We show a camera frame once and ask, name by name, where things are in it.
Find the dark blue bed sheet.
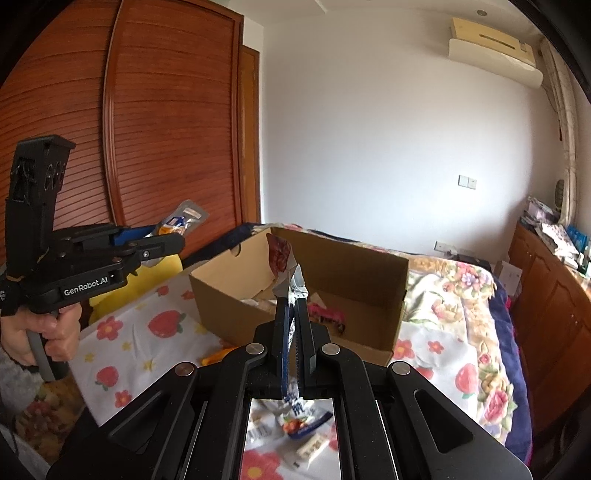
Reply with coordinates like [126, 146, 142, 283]
[217, 223, 535, 467]

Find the blue box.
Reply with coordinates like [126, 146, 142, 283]
[565, 225, 588, 251]

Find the floral bed blanket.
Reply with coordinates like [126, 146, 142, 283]
[277, 223, 515, 423]

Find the silver clear snack packet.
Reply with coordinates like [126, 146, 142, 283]
[143, 199, 209, 266]

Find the person's left hand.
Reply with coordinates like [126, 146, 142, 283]
[0, 305, 82, 366]

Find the wall air conditioner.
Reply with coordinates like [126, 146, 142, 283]
[447, 17, 546, 89]

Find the floral quilt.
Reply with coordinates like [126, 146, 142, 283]
[11, 381, 89, 464]

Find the orange snack packet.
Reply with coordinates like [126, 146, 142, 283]
[200, 348, 232, 366]

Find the small white box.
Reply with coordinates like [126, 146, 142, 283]
[492, 260, 523, 297]

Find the brown cardboard box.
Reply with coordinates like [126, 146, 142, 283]
[189, 226, 411, 367]

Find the white snack packet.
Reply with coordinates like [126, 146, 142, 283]
[267, 233, 309, 402]

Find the wooden cabinet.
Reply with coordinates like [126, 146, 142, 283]
[507, 220, 591, 437]

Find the folded patterned cloth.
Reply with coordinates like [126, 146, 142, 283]
[540, 223, 579, 260]

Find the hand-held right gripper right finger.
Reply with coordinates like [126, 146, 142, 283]
[295, 298, 532, 480]

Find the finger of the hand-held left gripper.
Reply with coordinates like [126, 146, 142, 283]
[113, 224, 161, 246]
[124, 233, 187, 267]

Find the yellow plush toy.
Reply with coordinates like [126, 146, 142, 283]
[88, 251, 184, 325]

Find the pink red snack packet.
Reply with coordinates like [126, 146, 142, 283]
[307, 302, 347, 330]

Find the wooden slatted wardrobe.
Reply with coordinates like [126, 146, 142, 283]
[0, 0, 245, 261]

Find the person's left forearm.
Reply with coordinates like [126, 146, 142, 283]
[0, 348, 41, 418]

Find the patterned curtain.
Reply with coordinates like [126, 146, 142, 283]
[539, 41, 583, 228]

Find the wooden door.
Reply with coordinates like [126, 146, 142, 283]
[239, 45, 262, 228]

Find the stack of boxes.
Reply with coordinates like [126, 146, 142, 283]
[523, 196, 556, 230]

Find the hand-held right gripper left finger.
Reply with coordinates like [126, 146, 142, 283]
[46, 298, 296, 480]

